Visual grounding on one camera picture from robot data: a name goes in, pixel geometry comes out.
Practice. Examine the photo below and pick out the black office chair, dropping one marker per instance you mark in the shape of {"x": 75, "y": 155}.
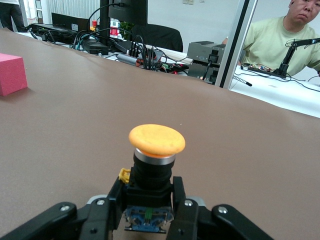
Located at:
{"x": 162, "y": 37}

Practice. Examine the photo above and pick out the man in pale green shirt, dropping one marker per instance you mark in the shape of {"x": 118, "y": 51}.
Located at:
{"x": 270, "y": 40}

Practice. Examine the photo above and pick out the black computer monitor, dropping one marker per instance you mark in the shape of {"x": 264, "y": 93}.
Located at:
{"x": 127, "y": 12}

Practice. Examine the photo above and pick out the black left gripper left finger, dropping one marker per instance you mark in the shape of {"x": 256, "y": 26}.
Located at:
{"x": 100, "y": 217}

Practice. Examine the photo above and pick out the silver orange cylinder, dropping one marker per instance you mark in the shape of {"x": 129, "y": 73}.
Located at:
{"x": 127, "y": 59}

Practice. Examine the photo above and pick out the aluminium camera post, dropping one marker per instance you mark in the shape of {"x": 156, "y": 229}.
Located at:
{"x": 233, "y": 42}

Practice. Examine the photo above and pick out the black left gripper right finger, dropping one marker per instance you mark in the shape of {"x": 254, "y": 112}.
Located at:
{"x": 186, "y": 220}

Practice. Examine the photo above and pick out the brown table mat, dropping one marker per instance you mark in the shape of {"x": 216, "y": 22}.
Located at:
{"x": 160, "y": 105}

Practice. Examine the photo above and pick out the grey metal electronics box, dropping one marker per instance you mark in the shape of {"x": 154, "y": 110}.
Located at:
{"x": 200, "y": 52}

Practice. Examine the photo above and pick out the pink foam cube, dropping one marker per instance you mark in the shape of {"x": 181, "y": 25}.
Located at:
{"x": 11, "y": 75}

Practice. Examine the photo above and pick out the standing person in dark trousers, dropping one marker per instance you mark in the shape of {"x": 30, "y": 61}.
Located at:
{"x": 11, "y": 15}

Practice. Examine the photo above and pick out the black flat electronics box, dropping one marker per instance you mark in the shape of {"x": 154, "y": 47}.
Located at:
{"x": 65, "y": 22}

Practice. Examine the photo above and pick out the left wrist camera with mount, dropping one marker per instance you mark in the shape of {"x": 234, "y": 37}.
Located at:
{"x": 57, "y": 212}

